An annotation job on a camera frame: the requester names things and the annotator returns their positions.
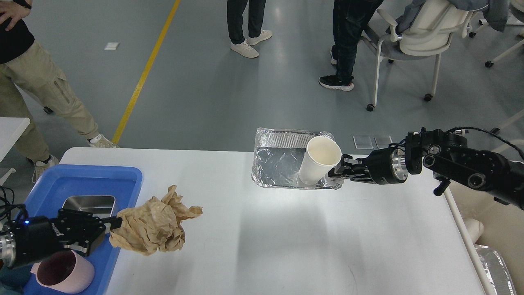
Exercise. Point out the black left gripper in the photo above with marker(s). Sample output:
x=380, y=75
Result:
x=33, y=240

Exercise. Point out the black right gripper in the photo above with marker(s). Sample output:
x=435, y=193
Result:
x=382, y=166

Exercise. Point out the aluminium foil tray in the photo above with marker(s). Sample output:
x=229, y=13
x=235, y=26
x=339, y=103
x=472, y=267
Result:
x=278, y=155

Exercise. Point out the white paper cup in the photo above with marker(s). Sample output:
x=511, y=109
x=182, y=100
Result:
x=322, y=154

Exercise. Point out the square stainless steel tray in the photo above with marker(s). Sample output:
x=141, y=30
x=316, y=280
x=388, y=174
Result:
x=102, y=206

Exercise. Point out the pink plastic mug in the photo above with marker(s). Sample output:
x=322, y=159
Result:
x=67, y=272

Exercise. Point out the brown paper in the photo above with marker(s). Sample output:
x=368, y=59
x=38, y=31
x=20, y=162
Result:
x=155, y=225

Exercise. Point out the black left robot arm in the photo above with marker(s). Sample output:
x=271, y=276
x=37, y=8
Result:
x=17, y=212

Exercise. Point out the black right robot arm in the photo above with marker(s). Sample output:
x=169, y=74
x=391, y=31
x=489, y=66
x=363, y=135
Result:
x=447, y=154

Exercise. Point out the clear floor plate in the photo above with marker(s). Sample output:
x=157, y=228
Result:
x=363, y=142
x=383, y=141

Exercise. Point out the blue plastic tray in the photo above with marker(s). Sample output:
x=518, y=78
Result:
x=60, y=182

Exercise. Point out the cream plastic bin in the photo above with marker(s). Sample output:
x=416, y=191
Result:
x=503, y=227

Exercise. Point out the person with black sneakers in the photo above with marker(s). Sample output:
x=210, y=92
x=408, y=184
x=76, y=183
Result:
x=349, y=19

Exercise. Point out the white grey office chair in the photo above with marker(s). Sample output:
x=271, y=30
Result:
x=426, y=30

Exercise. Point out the person in khaki trousers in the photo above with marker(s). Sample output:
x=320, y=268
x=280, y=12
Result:
x=26, y=65

